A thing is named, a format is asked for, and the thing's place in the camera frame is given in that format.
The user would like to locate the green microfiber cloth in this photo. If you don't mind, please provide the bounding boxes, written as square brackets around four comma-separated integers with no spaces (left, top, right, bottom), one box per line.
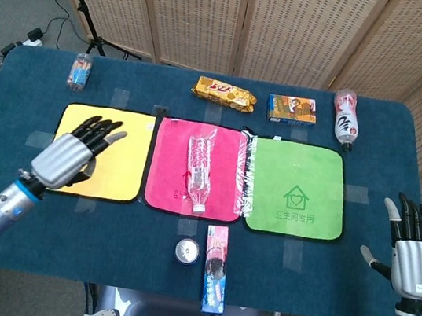
[240,134,356,245]

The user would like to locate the white red drink bottle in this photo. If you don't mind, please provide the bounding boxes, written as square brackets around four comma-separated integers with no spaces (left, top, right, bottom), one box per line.
[326,87,366,154]

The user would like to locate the blue pink Oreo box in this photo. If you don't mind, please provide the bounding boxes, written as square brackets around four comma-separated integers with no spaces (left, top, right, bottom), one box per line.
[194,222,237,316]

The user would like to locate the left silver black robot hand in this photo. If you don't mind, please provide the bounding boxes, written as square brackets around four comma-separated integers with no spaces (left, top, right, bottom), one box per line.
[27,106,130,200]

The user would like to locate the clear tape piece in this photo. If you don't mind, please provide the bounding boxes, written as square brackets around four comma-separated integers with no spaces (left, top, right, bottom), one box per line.
[281,238,306,270]
[74,196,97,215]
[343,184,370,204]
[109,87,131,109]
[177,215,200,238]
[202,101,224,125]
[24,129,57,150]

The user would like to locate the crinkled clear tape strip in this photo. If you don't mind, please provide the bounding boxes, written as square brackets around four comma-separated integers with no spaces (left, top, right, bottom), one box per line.
[228,128,266,219]

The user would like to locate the yellow microfiber cloth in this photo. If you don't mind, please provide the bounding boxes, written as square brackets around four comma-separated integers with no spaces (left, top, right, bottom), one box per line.
[46,100,158,207]

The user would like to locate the pink microfiber cloth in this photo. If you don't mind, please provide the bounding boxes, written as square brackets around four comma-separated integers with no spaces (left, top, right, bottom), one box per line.
[141,115,255,225]

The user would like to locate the blue carpet table cover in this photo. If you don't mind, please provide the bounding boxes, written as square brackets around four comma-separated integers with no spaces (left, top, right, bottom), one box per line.
[0,39,422,316]

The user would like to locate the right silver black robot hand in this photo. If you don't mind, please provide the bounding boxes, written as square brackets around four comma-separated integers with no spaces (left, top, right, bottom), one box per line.
[354,187,422,301]

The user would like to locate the clear plastic water bottle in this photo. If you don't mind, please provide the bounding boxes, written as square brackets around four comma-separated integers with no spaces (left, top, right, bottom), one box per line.
[178,124,221,216]

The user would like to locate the yellow biscuit packet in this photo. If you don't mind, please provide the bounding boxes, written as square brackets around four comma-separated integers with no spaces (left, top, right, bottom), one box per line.
[189,75,260,115]

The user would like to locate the blue orange snack box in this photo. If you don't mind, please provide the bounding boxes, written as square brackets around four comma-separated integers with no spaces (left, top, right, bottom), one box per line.
[264,92,321,130]

